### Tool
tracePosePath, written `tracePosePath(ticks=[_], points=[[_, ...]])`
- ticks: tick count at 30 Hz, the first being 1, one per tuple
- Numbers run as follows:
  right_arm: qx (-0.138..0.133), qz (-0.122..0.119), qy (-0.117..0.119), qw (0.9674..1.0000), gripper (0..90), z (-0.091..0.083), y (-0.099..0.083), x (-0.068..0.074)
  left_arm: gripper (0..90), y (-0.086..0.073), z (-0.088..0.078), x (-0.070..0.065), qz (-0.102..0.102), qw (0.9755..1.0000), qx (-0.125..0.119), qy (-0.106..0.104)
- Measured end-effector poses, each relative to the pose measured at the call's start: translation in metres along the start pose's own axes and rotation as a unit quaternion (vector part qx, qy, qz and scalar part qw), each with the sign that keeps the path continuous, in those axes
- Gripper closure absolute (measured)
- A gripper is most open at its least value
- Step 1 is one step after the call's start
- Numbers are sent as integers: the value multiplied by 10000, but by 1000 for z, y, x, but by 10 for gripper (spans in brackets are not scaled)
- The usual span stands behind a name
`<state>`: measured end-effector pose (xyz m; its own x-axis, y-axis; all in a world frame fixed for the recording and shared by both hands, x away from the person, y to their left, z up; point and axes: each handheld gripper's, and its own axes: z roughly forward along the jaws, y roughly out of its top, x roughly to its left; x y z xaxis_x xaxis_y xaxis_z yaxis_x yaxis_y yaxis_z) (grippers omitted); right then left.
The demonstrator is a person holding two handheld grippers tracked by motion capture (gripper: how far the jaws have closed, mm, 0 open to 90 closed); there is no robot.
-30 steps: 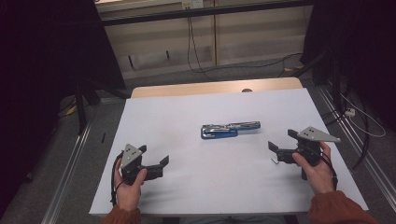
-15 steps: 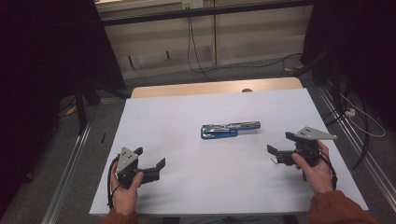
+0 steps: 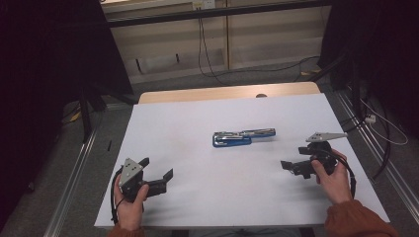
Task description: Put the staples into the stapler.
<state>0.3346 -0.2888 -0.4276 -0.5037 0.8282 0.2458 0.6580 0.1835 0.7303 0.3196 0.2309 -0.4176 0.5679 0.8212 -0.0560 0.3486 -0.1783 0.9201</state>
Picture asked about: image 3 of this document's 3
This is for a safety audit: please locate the aluminium floor rail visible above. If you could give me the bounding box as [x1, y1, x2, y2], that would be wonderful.
[42, 129, 99, 237]
[333, 90, 419, 215]

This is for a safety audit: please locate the right hand-held gripper black cable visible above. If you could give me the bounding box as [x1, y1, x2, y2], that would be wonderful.
[315, 148, 358, 200]

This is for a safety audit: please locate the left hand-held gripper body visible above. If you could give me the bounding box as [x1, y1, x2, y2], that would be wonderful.
[118, 157, 152, 203]

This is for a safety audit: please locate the left hand-held gripper black cable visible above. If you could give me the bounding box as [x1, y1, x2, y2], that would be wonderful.
[110, 166, 126, 226]

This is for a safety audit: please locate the white table sheet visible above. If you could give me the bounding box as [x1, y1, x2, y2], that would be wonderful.
[94, 93, 391, 229]

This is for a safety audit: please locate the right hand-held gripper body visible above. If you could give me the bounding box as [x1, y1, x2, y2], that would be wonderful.
[304, 131, 349, 176]

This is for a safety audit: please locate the black hanging cable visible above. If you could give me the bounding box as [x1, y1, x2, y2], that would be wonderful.
[197, 8, 229, 87]

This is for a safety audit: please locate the person's left hand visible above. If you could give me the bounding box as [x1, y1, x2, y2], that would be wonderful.
[113, 174, 150, 232]

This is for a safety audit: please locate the wall socket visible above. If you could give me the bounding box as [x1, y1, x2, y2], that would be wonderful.
[192, 0, 217, 11]

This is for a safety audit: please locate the black stand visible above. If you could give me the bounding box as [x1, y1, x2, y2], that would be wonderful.
[308, 48, 368, 123]
[76, 82, 138, 144]

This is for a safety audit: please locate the hand-held gripper black cable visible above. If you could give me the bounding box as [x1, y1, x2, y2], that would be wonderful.
[110, 166, 126, 226]
[315, 148, 358, 200]

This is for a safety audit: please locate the black looped cable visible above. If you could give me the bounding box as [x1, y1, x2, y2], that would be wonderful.
[340, 98, 392, 181]

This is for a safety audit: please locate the wide black curtain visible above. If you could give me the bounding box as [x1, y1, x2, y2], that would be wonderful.
[0, 0, 134, 231]

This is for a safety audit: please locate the blue stapler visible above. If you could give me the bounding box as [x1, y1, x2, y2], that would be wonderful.
[211, 127, 277, 148]

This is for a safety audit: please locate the person's right hand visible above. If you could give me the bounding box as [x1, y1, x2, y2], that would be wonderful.
[309, 148, 354, 205]

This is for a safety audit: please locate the black floor cable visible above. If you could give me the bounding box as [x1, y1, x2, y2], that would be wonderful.
[210, 54, 321, 83]

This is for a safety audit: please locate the beige wooden cabinet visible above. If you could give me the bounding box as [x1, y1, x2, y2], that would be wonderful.
[100, 0, 332, 85]

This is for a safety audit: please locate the white cable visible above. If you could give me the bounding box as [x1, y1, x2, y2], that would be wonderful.
[360, 98, 410, 147]

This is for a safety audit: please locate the narrow black curtain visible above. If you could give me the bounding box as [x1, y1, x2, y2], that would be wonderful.
[317, 0, 419, 140]

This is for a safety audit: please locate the black horizontal bar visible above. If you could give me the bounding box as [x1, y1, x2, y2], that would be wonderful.
[107, 0, 332, 29]

